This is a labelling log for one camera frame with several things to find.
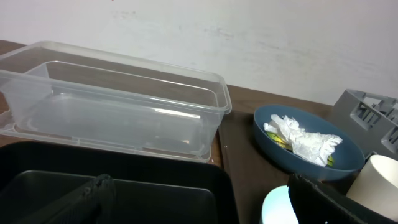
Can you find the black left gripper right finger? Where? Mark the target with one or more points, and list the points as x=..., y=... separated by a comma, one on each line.
x=315, y=202

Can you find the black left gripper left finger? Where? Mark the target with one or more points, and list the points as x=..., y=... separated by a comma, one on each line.
x=92, y=202

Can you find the light blue bowl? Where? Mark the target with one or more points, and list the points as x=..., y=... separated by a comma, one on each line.
x=277, y=208

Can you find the white tissue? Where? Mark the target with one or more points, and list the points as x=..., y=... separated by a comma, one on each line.
x=312, y=147

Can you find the dark blue plate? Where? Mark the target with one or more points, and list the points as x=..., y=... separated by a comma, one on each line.
x=348, y=158

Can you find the white cup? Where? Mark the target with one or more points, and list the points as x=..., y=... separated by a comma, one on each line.
x=376, y=186

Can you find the yellow green snack wrapper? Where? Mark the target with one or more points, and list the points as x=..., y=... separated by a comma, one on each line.
x=280, y=142

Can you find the grey dishwasher rack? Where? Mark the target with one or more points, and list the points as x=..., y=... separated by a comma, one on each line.
x=370, y=120

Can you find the black plastic bin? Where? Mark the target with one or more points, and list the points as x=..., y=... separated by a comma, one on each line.
x=148, y=189

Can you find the brown serving tray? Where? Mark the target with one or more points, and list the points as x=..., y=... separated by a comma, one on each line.
x=252, y=173

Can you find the clear plastic bin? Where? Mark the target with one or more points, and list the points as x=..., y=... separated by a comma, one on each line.
x=61, y=93

